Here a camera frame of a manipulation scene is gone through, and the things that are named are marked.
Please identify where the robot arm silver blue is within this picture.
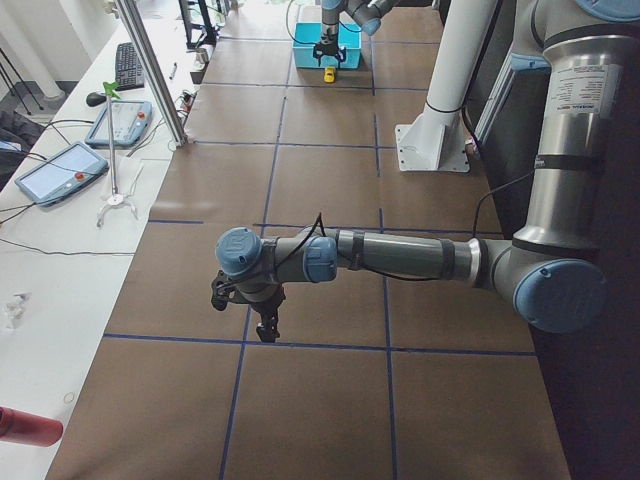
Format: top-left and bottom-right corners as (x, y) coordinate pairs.
(312, 0), (399, 66)
(211, 1), (639, 342)

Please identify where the white pillar with base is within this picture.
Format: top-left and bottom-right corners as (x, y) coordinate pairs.
(395, 0), (498, 173)

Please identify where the black keyboard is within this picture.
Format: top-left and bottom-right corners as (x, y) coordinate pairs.
(114, 42), (144, 91)

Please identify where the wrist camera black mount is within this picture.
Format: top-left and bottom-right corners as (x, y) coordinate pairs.
(211, 270), (238, 312)

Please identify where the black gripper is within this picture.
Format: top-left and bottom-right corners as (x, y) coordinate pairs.
(251, 285), (286, 343)
(312, 33), (346, 68)

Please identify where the crumpled white paper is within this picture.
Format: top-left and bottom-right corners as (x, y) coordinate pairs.
(2, 292), (31, 330)

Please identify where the teach pendant tablet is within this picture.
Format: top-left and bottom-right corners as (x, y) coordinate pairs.
(84, 100), (152, 149)
(14, 142), (108, 206)

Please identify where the black camera cable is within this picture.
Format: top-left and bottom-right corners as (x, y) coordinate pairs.
(219, 169), (537, 301)
(285, 0), (362, 42)

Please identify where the lower teach pendant tablet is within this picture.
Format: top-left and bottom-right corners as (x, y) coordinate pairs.
(14, 142), (108, 206)

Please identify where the aluminium frame post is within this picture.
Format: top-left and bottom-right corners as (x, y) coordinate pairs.
(115, 0), (187, 147)

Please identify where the yellow beetle toy car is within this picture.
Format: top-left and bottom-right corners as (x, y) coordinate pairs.
(323, 66), (336, 84)

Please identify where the black computer mouse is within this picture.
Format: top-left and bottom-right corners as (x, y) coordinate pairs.
(85, 92), (106, 107)

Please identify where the upper teach pendant tablet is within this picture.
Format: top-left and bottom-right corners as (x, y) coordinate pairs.
(84, 100), (152, 149)

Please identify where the light blue plastic bin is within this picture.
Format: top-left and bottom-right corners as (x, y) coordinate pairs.
(293, 22), (362, 70)

